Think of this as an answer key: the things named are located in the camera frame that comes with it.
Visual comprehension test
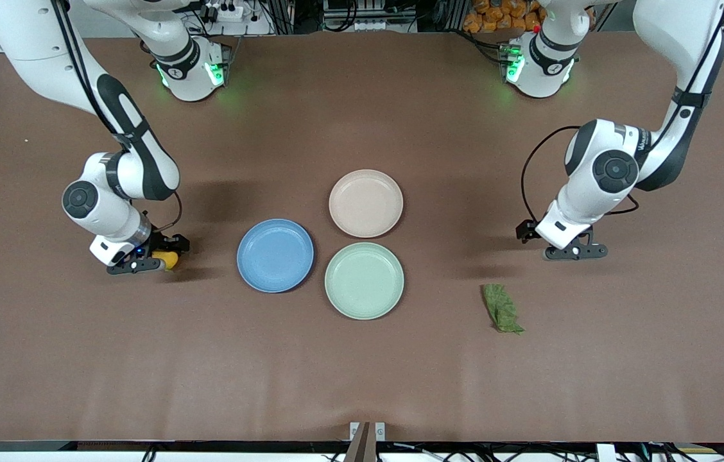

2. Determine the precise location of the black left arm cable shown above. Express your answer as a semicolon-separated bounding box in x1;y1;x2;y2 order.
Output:
521;0;724;225

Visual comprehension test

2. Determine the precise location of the pale green round plate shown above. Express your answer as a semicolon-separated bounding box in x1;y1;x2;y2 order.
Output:
324;242;405;320

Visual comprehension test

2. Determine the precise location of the blue round plate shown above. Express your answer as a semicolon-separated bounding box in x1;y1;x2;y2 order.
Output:
237;219;315;293

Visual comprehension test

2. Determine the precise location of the brown table mat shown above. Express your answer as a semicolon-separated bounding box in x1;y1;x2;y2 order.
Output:
0;31;724;443

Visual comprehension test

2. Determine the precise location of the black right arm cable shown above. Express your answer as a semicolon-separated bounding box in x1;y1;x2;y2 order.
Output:
51;0;183;235

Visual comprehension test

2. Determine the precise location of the brown pole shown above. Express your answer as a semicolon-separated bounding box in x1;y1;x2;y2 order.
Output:
344;422;379;462

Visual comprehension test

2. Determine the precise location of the beige round plate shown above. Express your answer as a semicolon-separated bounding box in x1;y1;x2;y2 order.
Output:
329;169;404;239

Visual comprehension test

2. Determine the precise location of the green lettuce leaf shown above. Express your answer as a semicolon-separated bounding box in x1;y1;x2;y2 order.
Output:
481;284;525;335

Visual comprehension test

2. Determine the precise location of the orange packets pile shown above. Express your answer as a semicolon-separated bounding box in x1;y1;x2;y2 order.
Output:
463;0;544;33

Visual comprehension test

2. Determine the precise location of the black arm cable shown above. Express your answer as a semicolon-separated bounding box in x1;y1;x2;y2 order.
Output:
521;0;724;225
51;0;183;235

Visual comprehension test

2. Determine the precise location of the small metal bracket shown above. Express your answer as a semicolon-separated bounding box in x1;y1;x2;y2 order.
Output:
349;422;386;442

